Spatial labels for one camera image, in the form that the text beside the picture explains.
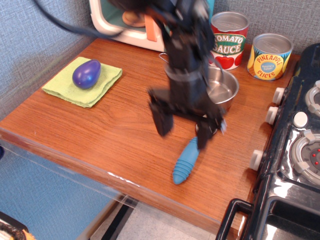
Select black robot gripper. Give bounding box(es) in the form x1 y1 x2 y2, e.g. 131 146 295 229
147 67 227 151

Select blue handled metal spoon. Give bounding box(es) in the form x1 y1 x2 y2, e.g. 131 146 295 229
172 136 201 185

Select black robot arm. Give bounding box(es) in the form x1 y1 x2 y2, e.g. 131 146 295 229
110 0 225 150

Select white stove knob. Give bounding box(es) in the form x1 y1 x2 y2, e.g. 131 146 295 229
249 149 264 171
265 106 279 125
272 87 286 106

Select black toy stove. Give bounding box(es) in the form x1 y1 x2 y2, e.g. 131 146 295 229
216 43 320 240

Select small steel saucepan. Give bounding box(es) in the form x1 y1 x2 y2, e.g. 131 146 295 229
160 53 239 110

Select tomato sauce can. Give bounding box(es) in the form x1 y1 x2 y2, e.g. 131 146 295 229
210 11 250 70

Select teal toy microwave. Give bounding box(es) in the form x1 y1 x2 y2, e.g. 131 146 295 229
88 0 215 53

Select pineapple slices can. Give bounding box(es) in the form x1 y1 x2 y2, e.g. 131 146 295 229
247 33 294 81

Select purple toy eggplant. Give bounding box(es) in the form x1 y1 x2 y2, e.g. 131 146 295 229
72 59 102 90

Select green folded cloth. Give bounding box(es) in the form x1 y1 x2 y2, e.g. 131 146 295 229
42 57 123 108

